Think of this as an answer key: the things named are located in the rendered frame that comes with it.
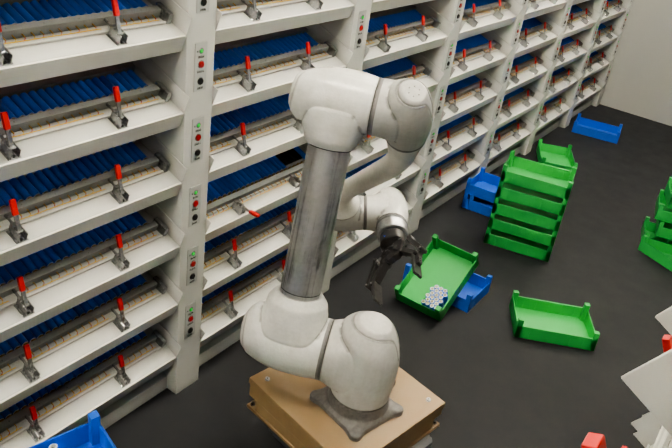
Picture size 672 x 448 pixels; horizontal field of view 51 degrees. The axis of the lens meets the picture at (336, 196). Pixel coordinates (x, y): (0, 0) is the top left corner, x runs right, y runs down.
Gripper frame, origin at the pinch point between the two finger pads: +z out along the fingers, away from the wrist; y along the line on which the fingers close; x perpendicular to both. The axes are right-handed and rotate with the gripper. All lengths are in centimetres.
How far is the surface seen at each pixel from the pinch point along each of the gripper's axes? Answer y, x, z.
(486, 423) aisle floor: 21, -68, -7
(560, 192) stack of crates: -24, -89, -114
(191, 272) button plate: 47, 33, -15
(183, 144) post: 17, 61, -17
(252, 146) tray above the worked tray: 17, 41, -41
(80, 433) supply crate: 48, 47, 46
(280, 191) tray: 28, 21, -50
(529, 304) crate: 7, -94, -71
